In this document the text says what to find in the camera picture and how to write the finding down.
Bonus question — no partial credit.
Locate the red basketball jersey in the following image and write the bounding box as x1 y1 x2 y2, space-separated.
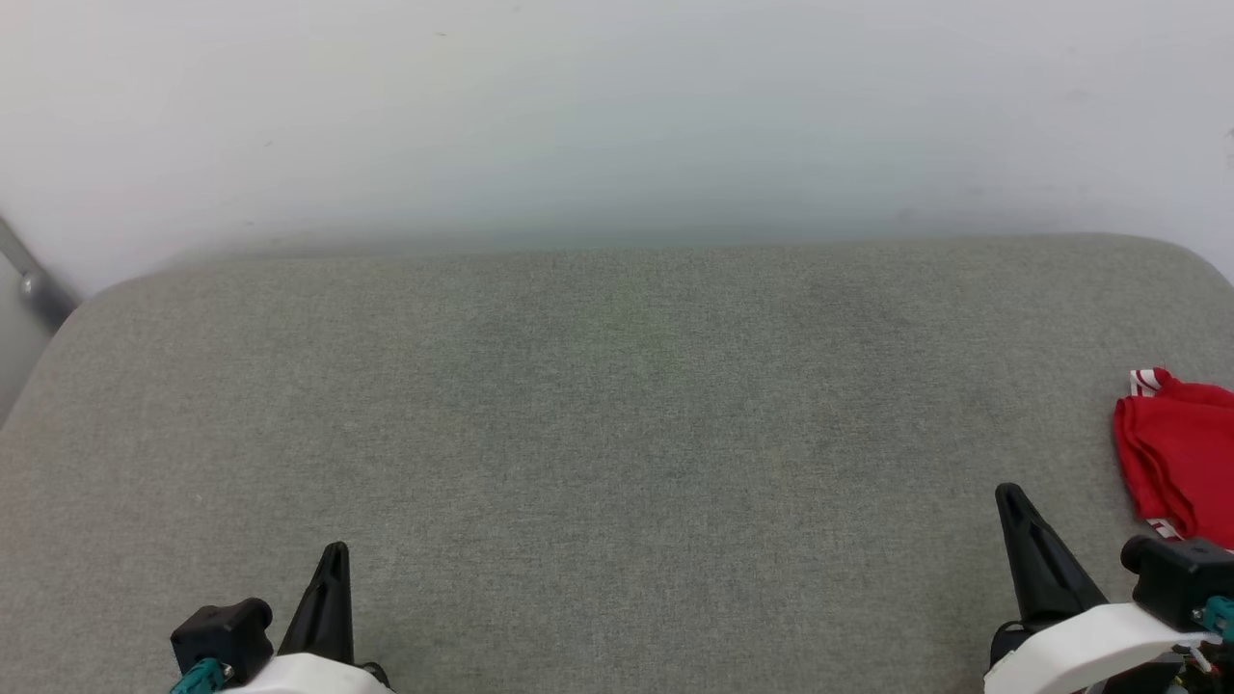
1113 366 1234 552

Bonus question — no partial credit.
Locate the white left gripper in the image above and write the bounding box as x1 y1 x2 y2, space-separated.
224 541 394 694

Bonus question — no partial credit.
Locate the teal connector cable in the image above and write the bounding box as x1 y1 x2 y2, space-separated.
170 657 230 694
1194 595 1234 645

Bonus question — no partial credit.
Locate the grey metal bar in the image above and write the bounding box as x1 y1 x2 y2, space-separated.
0 216 82 334

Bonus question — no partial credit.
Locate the grey fabric sofa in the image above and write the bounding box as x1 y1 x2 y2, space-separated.
0 233 1234 694

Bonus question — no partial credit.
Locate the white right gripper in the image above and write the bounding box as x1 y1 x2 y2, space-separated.
981 483 1223 694

